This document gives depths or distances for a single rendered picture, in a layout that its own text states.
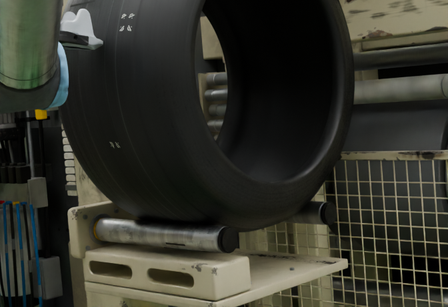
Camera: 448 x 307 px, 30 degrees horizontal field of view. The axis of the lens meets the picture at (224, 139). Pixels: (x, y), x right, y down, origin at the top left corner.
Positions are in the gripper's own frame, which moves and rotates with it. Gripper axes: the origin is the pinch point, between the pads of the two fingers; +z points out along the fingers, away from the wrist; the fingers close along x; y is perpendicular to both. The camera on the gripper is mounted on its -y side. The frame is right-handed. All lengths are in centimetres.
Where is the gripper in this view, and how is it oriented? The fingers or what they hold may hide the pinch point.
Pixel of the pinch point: (95, 46)
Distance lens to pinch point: 136.3
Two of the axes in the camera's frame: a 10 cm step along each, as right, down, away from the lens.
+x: -7.2, 0.2, 6.9
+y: 0.0, -10.0, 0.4
